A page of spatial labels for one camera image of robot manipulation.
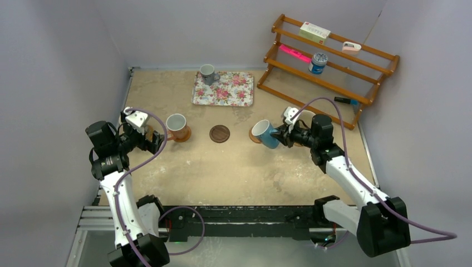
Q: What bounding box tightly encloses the blue mug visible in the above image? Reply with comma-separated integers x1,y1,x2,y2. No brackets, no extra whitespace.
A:
250,120,280,149

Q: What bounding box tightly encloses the pink highlighter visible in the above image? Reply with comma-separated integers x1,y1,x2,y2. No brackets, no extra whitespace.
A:
279,44,311,63

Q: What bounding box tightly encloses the floral tray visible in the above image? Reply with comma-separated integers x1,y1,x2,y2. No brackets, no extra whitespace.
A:
191,71,254,107

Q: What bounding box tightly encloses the wooden rack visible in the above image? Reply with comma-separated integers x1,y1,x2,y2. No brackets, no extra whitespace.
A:
256,14,400,130

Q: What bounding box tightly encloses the light wooden coaster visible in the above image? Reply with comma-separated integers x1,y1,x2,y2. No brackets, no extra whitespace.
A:
172,126,191,142

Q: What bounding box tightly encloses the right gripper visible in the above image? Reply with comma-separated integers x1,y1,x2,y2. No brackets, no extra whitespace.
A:
271,120,318,149

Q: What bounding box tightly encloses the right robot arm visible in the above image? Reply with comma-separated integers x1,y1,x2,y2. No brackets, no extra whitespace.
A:
271,108,411,258

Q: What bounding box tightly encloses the tall beige mug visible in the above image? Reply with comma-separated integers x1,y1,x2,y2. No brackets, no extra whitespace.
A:
298,110,316,126

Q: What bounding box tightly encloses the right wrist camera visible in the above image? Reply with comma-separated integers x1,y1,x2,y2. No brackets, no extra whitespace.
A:
282,107,299,127

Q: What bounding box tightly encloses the pink mug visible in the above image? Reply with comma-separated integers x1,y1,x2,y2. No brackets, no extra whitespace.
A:
165,113,188,140

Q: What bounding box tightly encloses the orange coaster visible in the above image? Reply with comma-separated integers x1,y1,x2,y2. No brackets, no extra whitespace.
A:
248,128,262,144

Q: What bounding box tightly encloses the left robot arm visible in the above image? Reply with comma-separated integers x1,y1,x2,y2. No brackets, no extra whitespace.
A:
85,119,170,266

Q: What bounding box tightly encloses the pink white tape dispenser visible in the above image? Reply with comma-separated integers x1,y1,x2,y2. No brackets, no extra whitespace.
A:
341,41,362,56

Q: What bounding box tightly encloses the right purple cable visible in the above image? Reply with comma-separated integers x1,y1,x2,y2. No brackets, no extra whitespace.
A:
289,97,458,251

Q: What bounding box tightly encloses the black aluminium base frame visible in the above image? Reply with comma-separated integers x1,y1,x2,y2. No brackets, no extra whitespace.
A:
66,204,410,267

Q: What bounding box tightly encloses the black blue marker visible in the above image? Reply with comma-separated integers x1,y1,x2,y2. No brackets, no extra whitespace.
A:
334,97,358,105

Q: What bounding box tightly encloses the dark wooden coaster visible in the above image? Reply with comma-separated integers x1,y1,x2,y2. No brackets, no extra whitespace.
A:
209,125,230,143

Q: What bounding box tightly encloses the white green box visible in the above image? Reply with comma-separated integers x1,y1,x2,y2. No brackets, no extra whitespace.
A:
298,22,331,45

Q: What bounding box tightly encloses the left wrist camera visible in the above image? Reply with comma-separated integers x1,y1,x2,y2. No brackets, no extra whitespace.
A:
123,107,149,135

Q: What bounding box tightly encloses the blue white jar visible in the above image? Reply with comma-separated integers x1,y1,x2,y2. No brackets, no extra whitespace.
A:
308,52,328,75

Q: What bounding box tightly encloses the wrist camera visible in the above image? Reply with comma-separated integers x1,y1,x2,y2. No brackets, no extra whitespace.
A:
123,107,149,135
282,107,299,127

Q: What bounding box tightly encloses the small grey mug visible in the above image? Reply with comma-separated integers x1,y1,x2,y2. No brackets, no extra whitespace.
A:
199,64,220,86

